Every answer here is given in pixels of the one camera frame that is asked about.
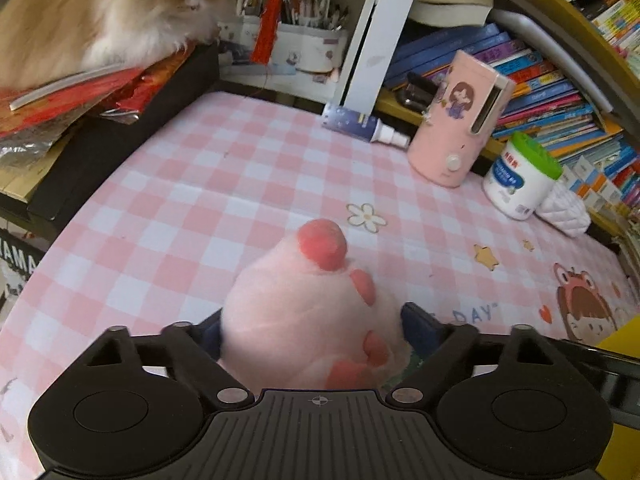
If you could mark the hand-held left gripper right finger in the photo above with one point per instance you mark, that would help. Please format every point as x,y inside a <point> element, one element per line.
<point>420,327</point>

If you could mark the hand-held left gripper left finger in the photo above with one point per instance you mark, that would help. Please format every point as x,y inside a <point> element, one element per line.
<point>212,342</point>

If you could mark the yellow cardboard box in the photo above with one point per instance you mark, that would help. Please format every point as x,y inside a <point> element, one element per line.
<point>625,332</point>

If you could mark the pink paw plush toy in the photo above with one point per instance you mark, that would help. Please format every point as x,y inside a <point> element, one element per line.
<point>300,310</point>

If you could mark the pink checked tablecloth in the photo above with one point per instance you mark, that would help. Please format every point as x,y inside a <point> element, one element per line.
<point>200,185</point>

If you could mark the white jar with green lid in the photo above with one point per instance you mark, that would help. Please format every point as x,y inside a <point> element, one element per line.
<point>517,180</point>

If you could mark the white quilted pouch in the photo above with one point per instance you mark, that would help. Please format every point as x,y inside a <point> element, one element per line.
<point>565,210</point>

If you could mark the pink humidifier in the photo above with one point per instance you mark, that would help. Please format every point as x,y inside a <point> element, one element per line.
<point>450,130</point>

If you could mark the row of boxed books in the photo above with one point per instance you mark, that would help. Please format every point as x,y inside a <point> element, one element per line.
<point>605,185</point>

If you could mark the black electronic keyboard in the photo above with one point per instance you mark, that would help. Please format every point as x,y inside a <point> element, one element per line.
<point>125,152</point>

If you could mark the blue spray bottle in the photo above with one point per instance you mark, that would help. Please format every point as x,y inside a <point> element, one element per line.
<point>352,121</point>

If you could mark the row of colourful books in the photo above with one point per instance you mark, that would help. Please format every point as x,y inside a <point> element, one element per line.
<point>545,95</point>

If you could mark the red paper sheets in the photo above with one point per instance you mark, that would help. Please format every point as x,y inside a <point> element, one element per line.
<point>75,97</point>

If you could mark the white plastic strip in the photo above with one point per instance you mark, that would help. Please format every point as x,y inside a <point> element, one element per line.
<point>60,85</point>

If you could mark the white pen holder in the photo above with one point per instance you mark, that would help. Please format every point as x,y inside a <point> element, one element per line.
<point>305,47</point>

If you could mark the red tassel ornament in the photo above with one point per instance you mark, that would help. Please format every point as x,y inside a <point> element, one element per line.
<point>267,30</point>

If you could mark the stack of thick books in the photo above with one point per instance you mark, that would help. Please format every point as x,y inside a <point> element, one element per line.
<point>450,5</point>

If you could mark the orange fluffy cat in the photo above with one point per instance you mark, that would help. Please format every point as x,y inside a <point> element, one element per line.
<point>100,10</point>

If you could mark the shelf of children's books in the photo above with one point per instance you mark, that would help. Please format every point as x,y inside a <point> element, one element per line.
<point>610,0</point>

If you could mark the white bookshelf post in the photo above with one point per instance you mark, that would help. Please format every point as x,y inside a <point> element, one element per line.
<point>375,35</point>

